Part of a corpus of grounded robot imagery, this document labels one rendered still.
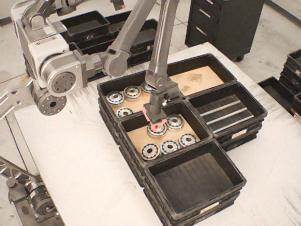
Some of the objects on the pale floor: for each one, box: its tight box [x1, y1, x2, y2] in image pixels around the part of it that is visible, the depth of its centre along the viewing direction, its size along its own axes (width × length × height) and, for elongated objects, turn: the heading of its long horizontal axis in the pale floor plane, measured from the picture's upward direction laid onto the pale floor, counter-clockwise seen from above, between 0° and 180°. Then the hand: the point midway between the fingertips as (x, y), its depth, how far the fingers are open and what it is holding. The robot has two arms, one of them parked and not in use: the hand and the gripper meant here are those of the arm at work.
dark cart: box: [184, 0, 265, 61], centre depth 332 cm, size 60×45×90 cm
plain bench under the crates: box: [13, 42, 301, 226], centre depth 212 cm, size 160×160×70 cm
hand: (152, 124), depth 150 cm, fingers open, 6 cm apart
